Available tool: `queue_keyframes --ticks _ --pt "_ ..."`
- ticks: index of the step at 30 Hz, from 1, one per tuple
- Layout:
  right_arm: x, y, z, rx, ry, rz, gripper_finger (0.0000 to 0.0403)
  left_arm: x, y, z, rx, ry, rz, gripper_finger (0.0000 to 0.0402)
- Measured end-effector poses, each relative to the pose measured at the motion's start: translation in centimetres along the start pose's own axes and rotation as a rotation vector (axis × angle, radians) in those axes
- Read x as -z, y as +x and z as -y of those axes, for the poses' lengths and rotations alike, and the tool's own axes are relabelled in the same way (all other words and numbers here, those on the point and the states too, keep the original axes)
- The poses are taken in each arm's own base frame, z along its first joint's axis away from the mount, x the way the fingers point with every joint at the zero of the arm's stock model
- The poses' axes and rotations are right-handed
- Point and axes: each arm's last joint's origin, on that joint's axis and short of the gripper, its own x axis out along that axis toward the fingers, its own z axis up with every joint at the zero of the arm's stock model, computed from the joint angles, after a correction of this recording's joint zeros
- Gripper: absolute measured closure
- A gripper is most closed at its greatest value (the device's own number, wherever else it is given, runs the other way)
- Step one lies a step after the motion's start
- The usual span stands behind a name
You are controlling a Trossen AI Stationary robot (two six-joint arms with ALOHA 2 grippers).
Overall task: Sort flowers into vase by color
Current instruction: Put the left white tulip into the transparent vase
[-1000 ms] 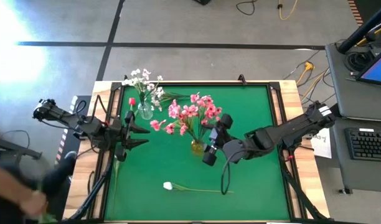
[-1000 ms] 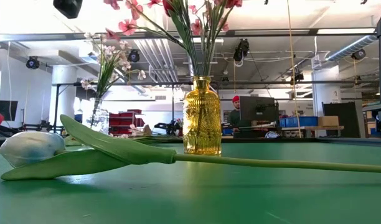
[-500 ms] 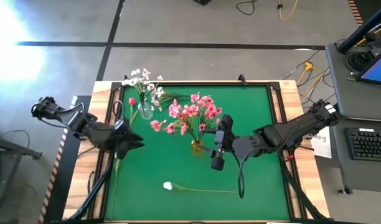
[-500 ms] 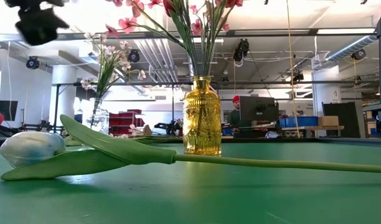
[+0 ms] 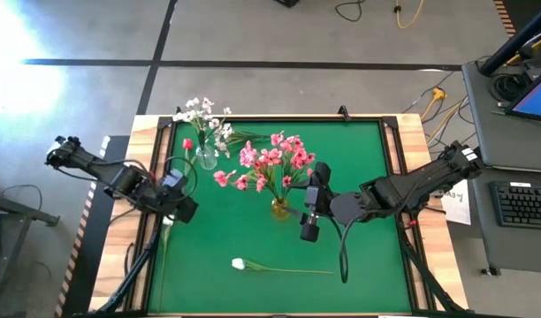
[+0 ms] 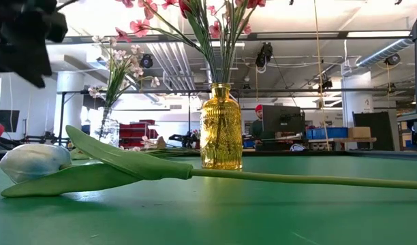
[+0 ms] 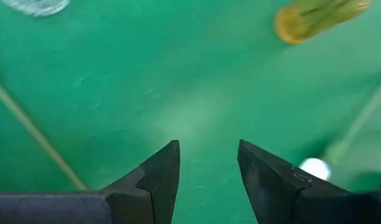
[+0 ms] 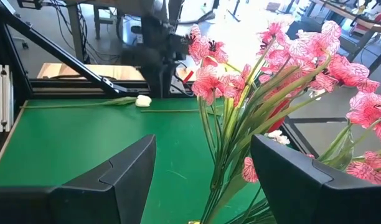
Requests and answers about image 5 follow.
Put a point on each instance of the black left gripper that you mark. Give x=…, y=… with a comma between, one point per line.
x=166, y=199

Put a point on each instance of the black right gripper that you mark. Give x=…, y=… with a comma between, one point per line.
x=325, y=205

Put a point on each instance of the white artificial tulip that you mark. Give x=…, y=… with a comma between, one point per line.
x=168, y=221
x=238, y=263

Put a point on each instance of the pink artificial flower bunch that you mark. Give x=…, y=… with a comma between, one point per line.
x=299, y=156
x=220, y=177

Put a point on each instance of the white artificial flower bunch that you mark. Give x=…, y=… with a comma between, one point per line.
x=206, y=105
x=226, y=131

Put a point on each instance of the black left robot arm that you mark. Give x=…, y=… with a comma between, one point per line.
x=89, y=161

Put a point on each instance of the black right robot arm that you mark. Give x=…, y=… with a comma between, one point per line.
x=429, y=176

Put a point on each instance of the yellow ribbed glass vase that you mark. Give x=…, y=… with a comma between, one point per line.
x=277, y=213

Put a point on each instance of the clear ribbed glass vase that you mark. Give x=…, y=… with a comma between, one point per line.
x=206, y=160

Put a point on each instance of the green table mat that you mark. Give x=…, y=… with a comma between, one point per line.
x=235, y=287

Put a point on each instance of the black clamp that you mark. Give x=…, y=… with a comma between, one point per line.
x=178, y=111
x=343, y=112

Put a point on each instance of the small red connector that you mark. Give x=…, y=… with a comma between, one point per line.
x=412, y=223

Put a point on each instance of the black hazard-striped platform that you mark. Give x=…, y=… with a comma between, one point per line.
x=87, y=265

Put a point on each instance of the white paper sheet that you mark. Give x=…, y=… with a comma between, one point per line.
x=458, y=207

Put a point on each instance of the grey metal stand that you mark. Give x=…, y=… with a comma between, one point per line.
x=14, y=207

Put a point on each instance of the grey side desk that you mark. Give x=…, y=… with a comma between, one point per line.
x=509, y=247

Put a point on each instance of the white label sticker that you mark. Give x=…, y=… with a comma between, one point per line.
x=520, y=184

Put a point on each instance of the black keyboard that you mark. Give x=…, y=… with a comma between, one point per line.
x=522, y=205

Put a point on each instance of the laptop with blue screen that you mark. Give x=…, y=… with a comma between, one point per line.
x=540, y=99

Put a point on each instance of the black pole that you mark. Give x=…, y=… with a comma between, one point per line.
x=513, y=42

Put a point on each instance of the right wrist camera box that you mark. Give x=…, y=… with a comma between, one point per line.
x=311, y=196

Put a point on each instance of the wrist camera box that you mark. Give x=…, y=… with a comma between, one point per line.
x=171, y=179
x=311, y=196

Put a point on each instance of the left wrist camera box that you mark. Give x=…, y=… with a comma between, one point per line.
x=171, y=179

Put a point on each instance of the black frame strut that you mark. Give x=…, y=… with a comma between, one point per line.
x=431, y=276
x=129, y=276

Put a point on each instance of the black table frame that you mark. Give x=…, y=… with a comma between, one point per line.
x=413, y=287

